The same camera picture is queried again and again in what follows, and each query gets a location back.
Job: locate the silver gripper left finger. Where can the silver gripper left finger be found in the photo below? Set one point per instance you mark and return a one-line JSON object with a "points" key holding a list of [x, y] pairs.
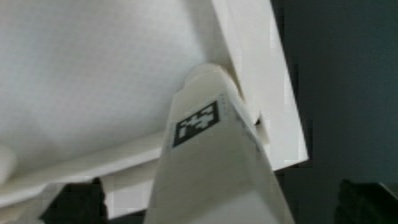
{"points": [[68, 204]]}

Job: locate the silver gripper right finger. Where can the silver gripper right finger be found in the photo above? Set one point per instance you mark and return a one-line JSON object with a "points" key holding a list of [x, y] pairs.
{"points": [[367, 203]]}

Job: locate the white desk tabletop tray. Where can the white desk tabletop tray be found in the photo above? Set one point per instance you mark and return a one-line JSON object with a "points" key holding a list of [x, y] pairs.
{"points": [[97, 55]]}

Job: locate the white right side block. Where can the white right side block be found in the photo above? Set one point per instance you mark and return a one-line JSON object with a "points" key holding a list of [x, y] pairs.
{"points": [[253, 40]]}

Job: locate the white front rail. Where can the white front rail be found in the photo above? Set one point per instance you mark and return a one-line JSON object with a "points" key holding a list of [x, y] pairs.
{"points": [[127, 186]]}

